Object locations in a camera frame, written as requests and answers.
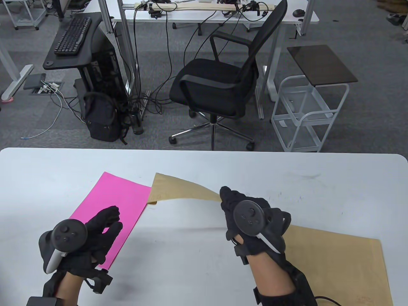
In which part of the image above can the person's left hand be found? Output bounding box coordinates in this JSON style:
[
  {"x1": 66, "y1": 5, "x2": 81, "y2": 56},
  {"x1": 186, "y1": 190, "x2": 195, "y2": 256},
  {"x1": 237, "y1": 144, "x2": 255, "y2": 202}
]
[{"x1": 59, "y1": 206, "x2": 123, "y2": 279}]

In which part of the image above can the person's right hand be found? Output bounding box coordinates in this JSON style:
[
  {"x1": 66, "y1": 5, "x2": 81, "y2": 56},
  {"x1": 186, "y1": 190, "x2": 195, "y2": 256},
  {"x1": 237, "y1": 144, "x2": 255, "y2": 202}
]
[{"x1": 219, "y1": 186, "x2": 291, "y2": 256}]

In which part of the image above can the black VR controller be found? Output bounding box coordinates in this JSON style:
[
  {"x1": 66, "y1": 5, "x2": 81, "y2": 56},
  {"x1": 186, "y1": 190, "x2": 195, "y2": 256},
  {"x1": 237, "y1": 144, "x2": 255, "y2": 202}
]
[
  {"x1": 233, "y1": 200, "x2": 286, "y2": 254},
  {"x1": 38, "y1": 219, "x2": 88, "y2": 274}
]

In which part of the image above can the pink paper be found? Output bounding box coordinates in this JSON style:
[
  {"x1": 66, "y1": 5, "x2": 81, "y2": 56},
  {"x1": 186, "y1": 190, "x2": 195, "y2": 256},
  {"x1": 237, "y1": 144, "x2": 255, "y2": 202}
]
[{"x1": 69, "y1": 171, "x2": 152, "y2": 270}]

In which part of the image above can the brown A4 envelope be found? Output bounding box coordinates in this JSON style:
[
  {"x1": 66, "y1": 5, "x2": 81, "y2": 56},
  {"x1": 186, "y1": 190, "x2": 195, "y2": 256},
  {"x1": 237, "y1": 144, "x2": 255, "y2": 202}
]
[
  {"x1": 147, "y1": 172, "x2": 223, "y2": 205},
  {"x1": 280, "y1": 224, "x2": 394, "y2": 306}
]

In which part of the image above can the person's right forearm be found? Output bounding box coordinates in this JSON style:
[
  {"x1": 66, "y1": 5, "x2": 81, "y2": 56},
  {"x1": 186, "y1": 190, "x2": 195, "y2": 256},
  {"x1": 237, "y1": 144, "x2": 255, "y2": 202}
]
[{"x1": 247, "y1": 253, "x2": 295, "y2": 295}]

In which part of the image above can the black forearm band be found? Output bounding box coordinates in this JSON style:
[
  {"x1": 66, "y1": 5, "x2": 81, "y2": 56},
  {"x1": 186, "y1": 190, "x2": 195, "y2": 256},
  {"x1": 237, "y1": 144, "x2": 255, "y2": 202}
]
[
  {"x1": 253, "y1": 260, "x2": 317, "y2": 306},
  {"x1": 27, "y1": 271, "x2": 64, "y2": 306}
]

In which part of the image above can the person's left forearm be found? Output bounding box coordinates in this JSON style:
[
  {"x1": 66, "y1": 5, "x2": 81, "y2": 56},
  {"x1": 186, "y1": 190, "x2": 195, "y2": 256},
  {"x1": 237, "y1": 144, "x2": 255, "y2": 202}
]
[{"x1": 56, "y1": 273, "x2": 85, "y2": 306}]

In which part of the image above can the black backpack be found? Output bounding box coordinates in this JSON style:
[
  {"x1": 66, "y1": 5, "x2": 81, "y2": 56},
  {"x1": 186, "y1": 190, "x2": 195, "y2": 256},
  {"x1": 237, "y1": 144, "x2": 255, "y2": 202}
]
[{"x1": 82, "y1": 92, "x2": 128, "y2": 145}]

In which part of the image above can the black bottle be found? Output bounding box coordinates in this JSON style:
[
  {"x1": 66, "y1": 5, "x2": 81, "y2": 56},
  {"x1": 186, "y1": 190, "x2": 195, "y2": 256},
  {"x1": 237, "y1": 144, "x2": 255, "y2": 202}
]
[{"x1": 129, "y1": 107, "x2": 144, "y2": 135}]

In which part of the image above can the black office chair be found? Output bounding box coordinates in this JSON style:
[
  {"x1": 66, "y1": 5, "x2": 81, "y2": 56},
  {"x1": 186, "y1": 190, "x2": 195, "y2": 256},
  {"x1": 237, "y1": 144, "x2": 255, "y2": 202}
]
[{"x1": 168, "y1": 0, "x2": 289, "y2": 152}]

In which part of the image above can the floor socket box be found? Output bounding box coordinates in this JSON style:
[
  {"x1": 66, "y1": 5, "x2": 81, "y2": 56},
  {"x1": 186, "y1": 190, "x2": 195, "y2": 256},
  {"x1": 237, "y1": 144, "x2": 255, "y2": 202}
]
[{"x1": 29, "y1": 81, "x2": 64, "y2": 96}]

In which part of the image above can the black computer tower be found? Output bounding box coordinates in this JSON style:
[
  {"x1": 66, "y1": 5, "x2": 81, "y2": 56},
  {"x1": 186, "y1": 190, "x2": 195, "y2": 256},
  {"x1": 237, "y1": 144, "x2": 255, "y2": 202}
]
[{"x1": 89, "y1": 48, "x2": 128, "y2": 102}]

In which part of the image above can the white cart with dark top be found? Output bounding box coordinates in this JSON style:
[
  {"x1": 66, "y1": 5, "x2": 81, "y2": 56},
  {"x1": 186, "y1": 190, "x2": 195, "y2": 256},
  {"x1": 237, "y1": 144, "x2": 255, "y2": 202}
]
[{"x1": 271, "y1": 45, "x2": 359, "y2": 153}]

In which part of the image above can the black floor plate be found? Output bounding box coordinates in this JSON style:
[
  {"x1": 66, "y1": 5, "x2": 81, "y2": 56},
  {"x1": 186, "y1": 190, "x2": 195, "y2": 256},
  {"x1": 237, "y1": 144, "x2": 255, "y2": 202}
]
[{"x1": 23, "y1": 73, "x2": 47, "y2": 90}]

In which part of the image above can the white desk leg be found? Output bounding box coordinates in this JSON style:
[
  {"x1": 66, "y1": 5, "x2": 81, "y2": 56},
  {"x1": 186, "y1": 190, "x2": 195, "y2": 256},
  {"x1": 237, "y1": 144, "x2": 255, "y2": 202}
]
[{"x1": 0, "y1": 41, "x2": 34, "y2": 101}]

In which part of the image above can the black keyboard workstation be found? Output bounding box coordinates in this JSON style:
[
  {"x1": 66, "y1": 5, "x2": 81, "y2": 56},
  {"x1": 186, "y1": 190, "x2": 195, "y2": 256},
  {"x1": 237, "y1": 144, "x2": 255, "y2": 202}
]
[{"x1": 43, "y1": 12, "x2": 128, "y2": 106}]

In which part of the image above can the white desk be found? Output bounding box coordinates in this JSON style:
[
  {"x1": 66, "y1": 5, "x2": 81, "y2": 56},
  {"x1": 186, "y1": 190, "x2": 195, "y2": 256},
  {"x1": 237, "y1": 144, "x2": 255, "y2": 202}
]
[{"x1": 110, "y1": 0, "x2": 320, "y2": 102}]

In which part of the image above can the black keyboard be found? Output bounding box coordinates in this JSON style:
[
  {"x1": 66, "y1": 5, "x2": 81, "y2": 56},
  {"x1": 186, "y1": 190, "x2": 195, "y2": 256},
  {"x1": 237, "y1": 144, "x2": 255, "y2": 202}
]
[{"x1": 54, "y1": 17, "x2": 93, "y2": 56}]

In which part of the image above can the white metal rack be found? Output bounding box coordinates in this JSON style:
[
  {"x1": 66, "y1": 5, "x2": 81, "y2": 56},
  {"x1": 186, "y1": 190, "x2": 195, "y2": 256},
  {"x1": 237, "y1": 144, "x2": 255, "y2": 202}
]
[{"x1": 5, "y1": 0, "x2": 48, "y2": 31}]

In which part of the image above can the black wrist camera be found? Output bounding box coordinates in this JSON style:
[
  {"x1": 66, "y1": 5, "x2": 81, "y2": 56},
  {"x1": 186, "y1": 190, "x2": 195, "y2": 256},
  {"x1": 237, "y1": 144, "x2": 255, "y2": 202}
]
[
  {"x1": 84, "y1": 269, "x2": 113, "y2": 294},
  {"x1": 234, "y1": 244, "x2": 250, "y2": 265}
]

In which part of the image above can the white floor cable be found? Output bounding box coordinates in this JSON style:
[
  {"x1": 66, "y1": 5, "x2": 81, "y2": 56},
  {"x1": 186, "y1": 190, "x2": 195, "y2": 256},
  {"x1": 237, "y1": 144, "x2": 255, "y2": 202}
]
[{"x1": 21, "y1": 92, "x2": 64, "y2": 140}]

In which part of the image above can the silver aluminium frame post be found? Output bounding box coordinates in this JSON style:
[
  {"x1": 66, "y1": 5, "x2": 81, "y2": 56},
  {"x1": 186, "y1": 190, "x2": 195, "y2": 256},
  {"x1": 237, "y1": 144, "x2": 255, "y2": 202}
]
[{"x1": 97, "y1": 0, "x2": 152, "y2": 115}]

